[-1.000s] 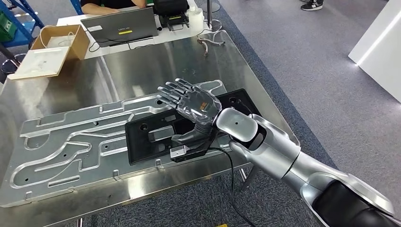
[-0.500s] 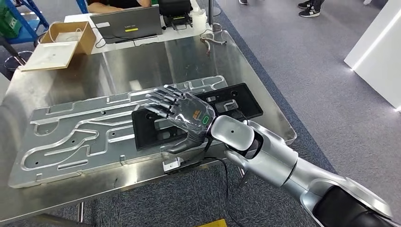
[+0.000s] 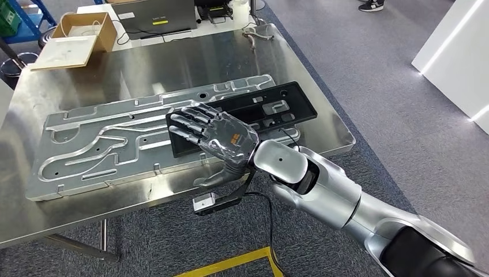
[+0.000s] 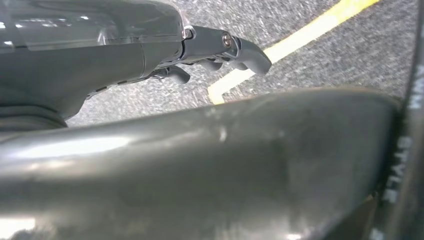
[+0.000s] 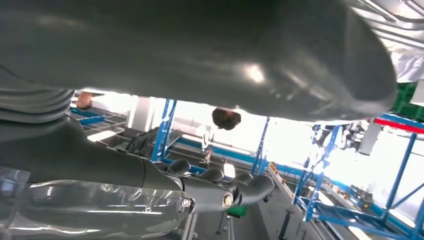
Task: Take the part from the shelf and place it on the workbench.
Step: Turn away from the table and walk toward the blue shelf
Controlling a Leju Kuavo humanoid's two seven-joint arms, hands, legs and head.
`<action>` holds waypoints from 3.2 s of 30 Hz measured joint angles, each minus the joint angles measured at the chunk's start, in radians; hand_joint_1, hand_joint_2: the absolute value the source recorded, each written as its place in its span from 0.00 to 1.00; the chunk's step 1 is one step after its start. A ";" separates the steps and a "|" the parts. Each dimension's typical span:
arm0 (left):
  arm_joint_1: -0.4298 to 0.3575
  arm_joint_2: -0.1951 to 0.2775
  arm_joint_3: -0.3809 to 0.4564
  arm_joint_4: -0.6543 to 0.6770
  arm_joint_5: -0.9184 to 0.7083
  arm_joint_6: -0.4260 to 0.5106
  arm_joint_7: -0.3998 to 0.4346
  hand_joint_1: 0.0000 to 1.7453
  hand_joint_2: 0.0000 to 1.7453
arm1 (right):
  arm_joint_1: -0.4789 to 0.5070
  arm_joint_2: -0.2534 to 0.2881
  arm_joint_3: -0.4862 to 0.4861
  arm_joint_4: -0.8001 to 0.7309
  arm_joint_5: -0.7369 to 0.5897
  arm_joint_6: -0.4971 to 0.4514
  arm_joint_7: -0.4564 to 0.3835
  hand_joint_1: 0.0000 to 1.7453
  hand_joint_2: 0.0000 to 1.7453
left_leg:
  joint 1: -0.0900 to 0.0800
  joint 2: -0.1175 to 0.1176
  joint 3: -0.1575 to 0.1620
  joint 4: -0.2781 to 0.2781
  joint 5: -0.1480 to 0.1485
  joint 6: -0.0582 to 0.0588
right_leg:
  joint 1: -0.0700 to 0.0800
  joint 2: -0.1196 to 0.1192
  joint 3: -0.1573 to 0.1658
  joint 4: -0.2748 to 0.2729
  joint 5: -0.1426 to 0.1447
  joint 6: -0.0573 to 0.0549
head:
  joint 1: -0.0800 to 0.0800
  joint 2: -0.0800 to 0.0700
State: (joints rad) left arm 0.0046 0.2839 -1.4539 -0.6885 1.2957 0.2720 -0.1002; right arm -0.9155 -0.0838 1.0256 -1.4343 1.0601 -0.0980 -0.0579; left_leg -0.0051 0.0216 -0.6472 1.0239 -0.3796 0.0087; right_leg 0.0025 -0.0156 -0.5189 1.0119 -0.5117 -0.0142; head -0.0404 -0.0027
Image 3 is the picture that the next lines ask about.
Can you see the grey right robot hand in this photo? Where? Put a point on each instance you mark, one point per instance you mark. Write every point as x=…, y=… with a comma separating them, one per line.
x=229, y=141

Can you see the black plastic plate frame part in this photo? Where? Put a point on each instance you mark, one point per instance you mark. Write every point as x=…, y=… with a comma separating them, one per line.
x=244, y=114

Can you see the stainless steel workbench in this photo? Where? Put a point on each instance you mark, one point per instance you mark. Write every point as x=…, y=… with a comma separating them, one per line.
x=152, y=65

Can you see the white desk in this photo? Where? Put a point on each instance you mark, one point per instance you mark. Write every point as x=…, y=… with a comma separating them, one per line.
x=214, y=30

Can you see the yellow floor tape square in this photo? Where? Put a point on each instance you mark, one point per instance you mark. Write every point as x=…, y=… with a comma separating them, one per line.
x=229, y=262

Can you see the black electronic device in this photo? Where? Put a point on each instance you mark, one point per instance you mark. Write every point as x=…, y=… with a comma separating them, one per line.
x=214, y=9

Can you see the white plastic container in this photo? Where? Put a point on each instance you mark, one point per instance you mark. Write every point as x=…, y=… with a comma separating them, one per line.
x=242, y=7

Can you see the grey laptop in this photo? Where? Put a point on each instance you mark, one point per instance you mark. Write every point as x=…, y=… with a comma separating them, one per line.
x=152, y=15

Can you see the silver stamped metal panel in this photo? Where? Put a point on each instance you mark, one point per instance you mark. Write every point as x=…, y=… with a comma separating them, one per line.
x=76, y=160

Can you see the open cardboard box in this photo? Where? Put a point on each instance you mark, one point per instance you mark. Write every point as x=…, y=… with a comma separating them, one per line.
x=109, y=36

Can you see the person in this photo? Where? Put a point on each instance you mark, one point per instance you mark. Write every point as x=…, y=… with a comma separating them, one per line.
x=372, y=5

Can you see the black round stool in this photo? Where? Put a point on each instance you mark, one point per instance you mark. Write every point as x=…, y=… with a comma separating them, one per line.
x=17, y=65
x=46, y=38

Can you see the white partition board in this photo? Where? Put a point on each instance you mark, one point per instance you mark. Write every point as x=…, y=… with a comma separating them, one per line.
x=5, y=103

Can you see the white display plinth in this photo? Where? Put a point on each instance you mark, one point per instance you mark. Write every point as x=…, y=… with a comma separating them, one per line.
x=458, y=49

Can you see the green plastic crate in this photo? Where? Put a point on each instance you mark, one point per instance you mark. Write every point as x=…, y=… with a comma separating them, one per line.
x=7, y=17

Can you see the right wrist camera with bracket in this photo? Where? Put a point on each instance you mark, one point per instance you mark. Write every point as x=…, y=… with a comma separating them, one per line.
x=204, y=201

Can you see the small metal bracket part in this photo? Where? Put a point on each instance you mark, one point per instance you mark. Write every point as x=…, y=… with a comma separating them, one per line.
x=259, y=37

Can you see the blue metal trolley frame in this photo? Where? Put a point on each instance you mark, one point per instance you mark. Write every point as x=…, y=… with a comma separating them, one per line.
x=34, y=26

